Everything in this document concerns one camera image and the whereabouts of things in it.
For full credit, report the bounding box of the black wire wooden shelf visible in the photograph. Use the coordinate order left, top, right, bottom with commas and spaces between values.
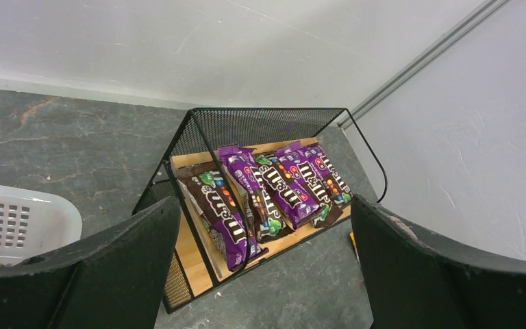
131, 107, 389, 315

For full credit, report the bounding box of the white plastic basket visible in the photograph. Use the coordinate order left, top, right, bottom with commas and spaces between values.
0, 185, 82, 266

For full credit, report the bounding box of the yellow M&M bag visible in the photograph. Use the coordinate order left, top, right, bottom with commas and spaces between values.
349, 232, 360, 262

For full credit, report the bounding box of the dark candy bag underneath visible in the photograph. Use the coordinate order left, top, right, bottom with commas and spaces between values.
311, 206, 343, 228

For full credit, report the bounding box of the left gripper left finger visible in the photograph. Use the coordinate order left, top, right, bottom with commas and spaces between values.
0, 197, 181, 328

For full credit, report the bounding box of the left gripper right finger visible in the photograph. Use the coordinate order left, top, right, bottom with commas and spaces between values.
351, 195, 526, 328

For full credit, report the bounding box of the purple candy bag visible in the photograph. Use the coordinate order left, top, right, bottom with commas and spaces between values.
276, 141, 332, 218
217, 145, 293, 243
255, 154, 328, 230
176, 162, 268, 272
304, 143, 353, 208

